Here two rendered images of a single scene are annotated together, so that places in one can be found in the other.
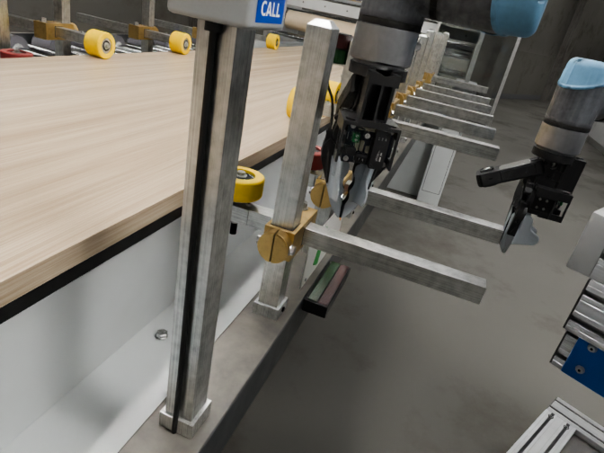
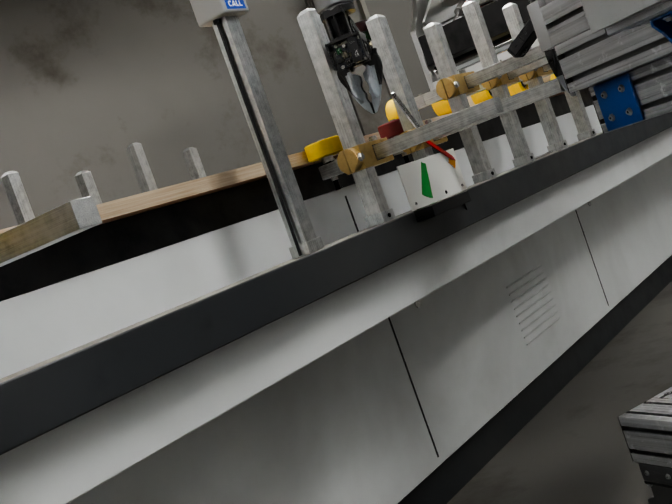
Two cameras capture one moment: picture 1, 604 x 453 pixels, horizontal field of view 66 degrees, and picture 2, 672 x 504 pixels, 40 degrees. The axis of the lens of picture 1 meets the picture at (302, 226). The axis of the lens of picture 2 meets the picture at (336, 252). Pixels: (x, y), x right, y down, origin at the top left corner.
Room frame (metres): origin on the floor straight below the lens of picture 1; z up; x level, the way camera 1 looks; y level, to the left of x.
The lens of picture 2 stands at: (-1.13, -0.59, 0.76)
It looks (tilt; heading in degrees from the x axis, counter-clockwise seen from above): 3 degrees down; 22
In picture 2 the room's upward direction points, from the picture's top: 20 degrees counter-clockwise
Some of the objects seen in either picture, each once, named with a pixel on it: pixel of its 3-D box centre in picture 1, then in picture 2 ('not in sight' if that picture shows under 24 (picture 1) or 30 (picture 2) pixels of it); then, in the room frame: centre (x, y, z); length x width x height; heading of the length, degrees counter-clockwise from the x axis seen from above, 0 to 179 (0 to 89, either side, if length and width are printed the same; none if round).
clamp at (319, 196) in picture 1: (330, 186); (421, 138); (0.92, -0.04, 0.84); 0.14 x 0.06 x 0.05; 165
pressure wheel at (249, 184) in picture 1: (236, 203); (329, 164); (0.72, 0.12, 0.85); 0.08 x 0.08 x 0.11
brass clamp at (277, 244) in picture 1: (288, 232); (364, 156); (0.67, 0.02, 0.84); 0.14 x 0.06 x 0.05; 165
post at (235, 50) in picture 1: (200, 262); (266, 137); (0.40, 0.09, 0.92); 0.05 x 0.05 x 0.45; 75
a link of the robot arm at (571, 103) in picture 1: (581, 94); not in sight; (0.84, -0.41, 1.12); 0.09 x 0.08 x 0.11; 112
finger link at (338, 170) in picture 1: (337, 190); (357, 93); (0.60, -0.04, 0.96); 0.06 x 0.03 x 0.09; 6
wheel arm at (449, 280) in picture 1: (345, 247); (405, 142); (0.67, -0.08, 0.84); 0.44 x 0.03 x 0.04; 75
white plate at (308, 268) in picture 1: (325, 239); (434, 178); (0.86, -0.05, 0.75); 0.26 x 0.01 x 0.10; 165
